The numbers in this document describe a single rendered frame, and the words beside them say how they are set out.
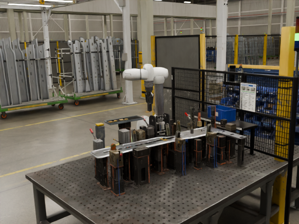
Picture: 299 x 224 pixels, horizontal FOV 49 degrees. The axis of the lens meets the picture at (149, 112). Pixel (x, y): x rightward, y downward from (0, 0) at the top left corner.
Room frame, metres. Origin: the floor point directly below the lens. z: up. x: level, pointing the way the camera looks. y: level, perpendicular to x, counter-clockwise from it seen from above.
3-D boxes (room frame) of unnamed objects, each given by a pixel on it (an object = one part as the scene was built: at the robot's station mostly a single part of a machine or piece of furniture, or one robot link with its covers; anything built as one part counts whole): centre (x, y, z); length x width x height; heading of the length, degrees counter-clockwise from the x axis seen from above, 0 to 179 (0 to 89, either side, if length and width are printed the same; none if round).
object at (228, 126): (3.25, -0.82, 0.88); 0.08 x 0.08 x 0.36; 32
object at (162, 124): (3.19, -0.10, 0.94); 0.18 x 0.13 x 0.49; 122
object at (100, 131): (2.99, 0.47, 0.92); 0.08 x 0.08 x 0.44; 32
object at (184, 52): (5.88, -0.51, 1.00); 1.34 x 0.14 x 2.00; 42
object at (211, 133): (3.01, -0.58, 0.87); 0.12 x 0.09 x 0.35; 32
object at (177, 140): (2.85, -0.27, 0.87); 0.12 x 0.09 x 0.35; 32
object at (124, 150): (2.95, -0.11, 1.00); 1.38 x 0.22 x 0.02; 122
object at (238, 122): (3.61, -0.78, 1.01); 0.90 x 0.22 x 0.03; 32
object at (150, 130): (3.11, 0.01, 0.89); 0.13 x 0.11 x 0.38; 32
